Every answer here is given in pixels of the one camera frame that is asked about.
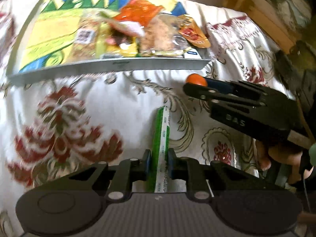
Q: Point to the blue white sachet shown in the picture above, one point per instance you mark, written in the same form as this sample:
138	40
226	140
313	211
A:
192	54

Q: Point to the green white stick packet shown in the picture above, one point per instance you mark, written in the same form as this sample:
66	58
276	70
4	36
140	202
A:
158	174

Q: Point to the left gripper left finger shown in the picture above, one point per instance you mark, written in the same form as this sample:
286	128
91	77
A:
115	182

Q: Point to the yellow snack bar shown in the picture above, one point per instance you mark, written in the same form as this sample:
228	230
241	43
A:
104	50

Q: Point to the clear nut bar packet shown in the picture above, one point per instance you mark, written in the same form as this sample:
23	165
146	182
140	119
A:
84	45

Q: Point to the orange translucent packet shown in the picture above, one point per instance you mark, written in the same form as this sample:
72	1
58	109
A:
140	11

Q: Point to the wooden bed rail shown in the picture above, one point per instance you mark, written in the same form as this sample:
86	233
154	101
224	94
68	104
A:
263	14

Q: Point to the pink green white packet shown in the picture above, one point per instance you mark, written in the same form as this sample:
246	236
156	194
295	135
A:
133	29

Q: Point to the gold duck snack packet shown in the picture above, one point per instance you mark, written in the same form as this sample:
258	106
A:
192	32

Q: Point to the floral satin bedspread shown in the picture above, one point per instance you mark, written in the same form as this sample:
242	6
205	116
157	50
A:
55	127

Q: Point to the dark dried fruit packet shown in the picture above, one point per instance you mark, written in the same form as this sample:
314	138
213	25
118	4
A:
117	39

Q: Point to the metal tray with drawing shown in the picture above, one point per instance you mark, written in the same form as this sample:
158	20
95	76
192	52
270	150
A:
73	37

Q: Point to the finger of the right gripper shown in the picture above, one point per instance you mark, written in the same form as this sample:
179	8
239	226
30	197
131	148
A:
199	92
236	88

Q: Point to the clear pastry bag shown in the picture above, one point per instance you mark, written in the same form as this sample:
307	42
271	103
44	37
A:
162	38

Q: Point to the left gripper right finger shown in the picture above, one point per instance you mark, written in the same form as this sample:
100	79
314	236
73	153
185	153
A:
199	179

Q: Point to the small orange fruit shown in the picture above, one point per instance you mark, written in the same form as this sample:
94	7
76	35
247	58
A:
196	79

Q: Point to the person right hand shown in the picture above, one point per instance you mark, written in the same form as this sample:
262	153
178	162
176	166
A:
286	154

